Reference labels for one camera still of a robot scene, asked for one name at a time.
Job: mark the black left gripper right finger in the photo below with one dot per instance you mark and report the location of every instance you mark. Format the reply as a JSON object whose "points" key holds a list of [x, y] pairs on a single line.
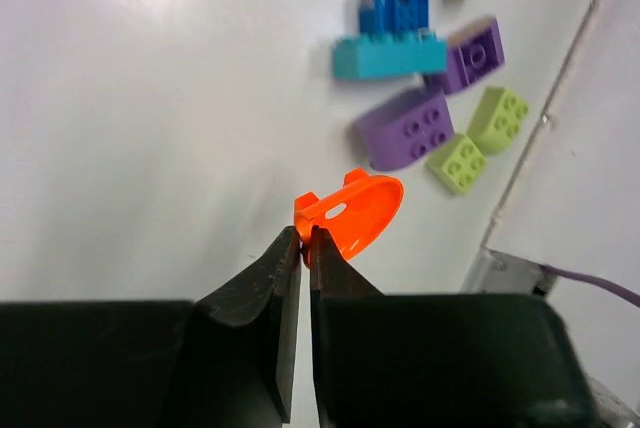
{"points": [[393, 360]]}

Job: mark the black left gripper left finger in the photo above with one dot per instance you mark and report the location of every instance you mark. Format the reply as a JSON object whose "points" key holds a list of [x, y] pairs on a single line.
{"points": [[237, 362]]}

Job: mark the orange scoop lego piece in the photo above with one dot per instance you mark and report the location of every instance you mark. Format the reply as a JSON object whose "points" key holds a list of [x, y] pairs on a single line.
{"points": [[355, 215]]}

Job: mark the light green rounded lego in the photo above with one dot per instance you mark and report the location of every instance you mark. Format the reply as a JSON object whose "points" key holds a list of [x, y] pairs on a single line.
{"points": [[497, 120]]}

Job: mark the teal long lego brick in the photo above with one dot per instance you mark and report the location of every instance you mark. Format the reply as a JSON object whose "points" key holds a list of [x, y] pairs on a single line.
{"points": [[368, 57]]}

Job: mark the light green square lego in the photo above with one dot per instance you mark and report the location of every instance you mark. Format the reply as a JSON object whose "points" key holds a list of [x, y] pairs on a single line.
{"points": [[458, 164]]}

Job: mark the purple rounded lego brick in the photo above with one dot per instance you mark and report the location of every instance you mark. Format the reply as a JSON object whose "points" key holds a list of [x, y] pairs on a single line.
{"points": [[405, 129]]}

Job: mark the purple square lego brick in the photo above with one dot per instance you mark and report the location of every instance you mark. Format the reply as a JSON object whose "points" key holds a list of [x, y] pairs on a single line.
{"points": [[472, 53]]}

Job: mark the blue arch lego piece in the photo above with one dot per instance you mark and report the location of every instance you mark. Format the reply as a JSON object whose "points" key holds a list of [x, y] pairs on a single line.
{"points": [[393, 16]]}

